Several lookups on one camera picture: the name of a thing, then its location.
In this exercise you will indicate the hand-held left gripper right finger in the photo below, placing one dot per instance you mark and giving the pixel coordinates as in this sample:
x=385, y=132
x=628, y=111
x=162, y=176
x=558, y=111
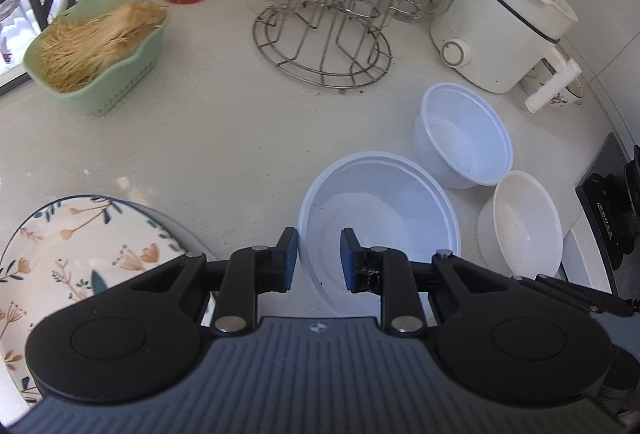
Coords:
x=347, y=260

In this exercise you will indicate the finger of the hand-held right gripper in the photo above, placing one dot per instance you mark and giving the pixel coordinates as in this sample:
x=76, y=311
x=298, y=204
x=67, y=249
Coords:
x=585, y=299

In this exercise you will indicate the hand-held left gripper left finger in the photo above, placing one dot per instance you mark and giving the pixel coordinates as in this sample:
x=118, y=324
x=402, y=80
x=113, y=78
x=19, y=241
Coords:
x=287, y=260

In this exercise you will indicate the white plastic bowl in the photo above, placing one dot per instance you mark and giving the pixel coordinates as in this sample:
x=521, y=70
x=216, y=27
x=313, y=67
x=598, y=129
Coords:
x=462, y=134
x=380, y=194

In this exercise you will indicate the cream ceramic bowl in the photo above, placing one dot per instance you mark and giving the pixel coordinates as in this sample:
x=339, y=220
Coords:
x=520, y=219

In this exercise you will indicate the floral dark-rimmed plate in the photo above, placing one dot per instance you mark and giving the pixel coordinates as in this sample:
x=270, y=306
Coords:
x=75, y=254

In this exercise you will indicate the black stove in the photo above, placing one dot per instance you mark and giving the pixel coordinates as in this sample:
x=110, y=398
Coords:
x=605, y=199

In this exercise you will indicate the white mug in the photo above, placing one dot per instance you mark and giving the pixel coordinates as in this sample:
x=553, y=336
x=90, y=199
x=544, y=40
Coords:
x=565, y=94

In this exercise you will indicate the green plastic basket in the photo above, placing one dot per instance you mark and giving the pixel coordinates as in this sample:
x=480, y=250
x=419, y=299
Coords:
x=120, y=84

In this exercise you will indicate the white electric pot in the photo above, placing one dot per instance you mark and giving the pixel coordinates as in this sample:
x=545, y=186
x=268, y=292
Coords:
x=495, y=34

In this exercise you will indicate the dried noodles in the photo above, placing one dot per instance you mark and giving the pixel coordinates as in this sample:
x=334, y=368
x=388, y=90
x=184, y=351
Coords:
x=95, y=44

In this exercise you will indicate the white drain tray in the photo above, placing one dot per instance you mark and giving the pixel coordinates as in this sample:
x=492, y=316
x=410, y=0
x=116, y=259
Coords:
x=20, y=64

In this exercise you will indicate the upturned drinking glass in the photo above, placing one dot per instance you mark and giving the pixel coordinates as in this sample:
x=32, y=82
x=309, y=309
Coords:
x=10, y=29

